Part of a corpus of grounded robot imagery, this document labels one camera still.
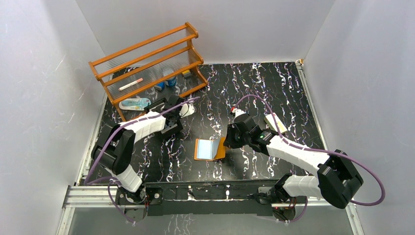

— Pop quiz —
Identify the orange card holder wallet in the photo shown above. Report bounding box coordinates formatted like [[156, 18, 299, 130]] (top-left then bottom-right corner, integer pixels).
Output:
[[194, 137, 227, 161]]

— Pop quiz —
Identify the blue packaged item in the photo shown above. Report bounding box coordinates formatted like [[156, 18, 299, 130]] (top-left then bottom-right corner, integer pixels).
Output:
[[119, 98, 151, 111]]

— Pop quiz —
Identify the white pink pen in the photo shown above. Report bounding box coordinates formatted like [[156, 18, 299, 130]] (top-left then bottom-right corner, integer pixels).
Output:
[[118, 78, 143, 92]]

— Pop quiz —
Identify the black card tray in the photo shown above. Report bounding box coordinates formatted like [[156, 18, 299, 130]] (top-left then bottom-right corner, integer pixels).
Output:
[[160, 118, 183, 138]]

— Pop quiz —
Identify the small blue block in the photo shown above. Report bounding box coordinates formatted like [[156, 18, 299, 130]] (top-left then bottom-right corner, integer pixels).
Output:
[[154, 82, 165, 91]]

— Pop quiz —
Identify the orange wooden shelf rack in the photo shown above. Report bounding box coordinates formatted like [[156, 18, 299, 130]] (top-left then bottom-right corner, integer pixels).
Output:
[[89, 22, 208, 121]]

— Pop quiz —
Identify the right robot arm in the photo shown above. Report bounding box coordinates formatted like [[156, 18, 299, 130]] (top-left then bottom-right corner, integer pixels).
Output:
[[224, 108, 364, 209]]

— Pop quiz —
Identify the white box with red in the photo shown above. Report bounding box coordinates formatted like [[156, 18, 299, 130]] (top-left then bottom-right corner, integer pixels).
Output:
[[264, 113, 288, 134]]

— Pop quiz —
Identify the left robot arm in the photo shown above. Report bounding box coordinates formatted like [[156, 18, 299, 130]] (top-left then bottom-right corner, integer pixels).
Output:
[[84, 95, 198, 204]]

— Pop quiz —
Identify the blue white can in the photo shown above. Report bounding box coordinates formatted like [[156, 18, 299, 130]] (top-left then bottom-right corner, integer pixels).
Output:
[[163, 71, 177, 87]]

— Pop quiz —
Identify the small grey yellow block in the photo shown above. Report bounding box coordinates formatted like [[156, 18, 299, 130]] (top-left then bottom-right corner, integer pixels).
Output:
[[181, 70, 191, 78]]

